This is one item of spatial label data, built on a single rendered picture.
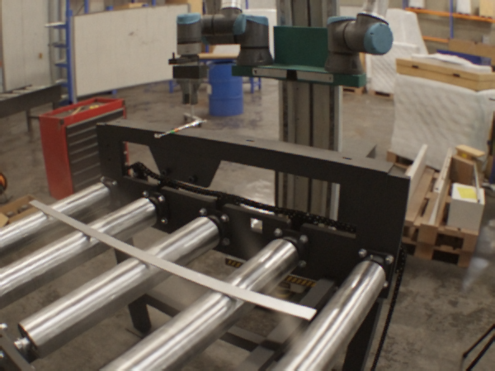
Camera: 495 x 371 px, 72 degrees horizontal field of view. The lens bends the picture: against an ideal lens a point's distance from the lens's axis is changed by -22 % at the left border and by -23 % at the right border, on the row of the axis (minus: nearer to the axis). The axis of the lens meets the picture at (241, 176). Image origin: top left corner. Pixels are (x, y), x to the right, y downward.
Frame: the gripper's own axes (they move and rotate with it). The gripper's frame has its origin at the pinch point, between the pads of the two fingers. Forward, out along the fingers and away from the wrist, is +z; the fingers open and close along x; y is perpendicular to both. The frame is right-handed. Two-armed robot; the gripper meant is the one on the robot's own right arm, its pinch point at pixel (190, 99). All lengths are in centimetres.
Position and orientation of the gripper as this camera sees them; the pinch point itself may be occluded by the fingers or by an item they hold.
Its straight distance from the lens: 156.4
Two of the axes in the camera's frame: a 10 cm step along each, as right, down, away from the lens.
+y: 5.5, -3.1, 7.7
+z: 0.2, 9.3, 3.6
